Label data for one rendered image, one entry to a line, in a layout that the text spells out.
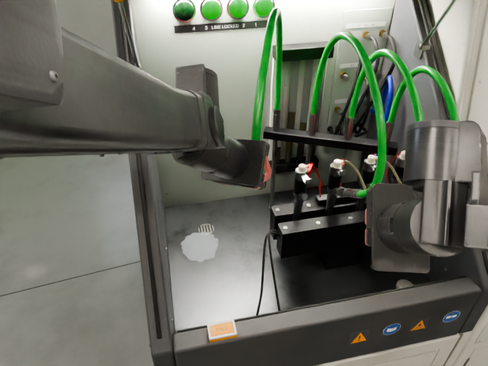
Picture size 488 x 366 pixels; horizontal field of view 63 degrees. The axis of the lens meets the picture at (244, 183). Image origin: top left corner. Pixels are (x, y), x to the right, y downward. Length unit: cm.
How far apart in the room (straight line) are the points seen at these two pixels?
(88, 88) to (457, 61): 87
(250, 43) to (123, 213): 172
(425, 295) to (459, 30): 55
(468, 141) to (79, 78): 33
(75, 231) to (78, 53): 232
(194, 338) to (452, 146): 55
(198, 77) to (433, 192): 29
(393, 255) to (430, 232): 11
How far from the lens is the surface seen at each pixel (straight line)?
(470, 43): 97
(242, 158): 55
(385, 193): 50
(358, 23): 108
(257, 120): 60
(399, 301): 86
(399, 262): 50
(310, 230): 91
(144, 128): 25
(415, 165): 41
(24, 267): 241
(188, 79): 51
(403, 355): 104
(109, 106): 21
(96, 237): 241
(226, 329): 76
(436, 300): 90
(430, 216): 40
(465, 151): 41
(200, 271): 102
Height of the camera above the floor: 160
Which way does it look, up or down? 37 degrees down
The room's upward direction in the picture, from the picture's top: straight up
